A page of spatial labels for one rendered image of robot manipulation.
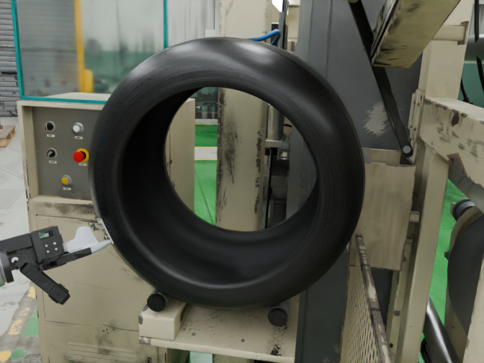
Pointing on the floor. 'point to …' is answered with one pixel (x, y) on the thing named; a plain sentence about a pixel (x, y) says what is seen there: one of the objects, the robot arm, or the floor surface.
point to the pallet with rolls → (6, 135)
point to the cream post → (240, 135)
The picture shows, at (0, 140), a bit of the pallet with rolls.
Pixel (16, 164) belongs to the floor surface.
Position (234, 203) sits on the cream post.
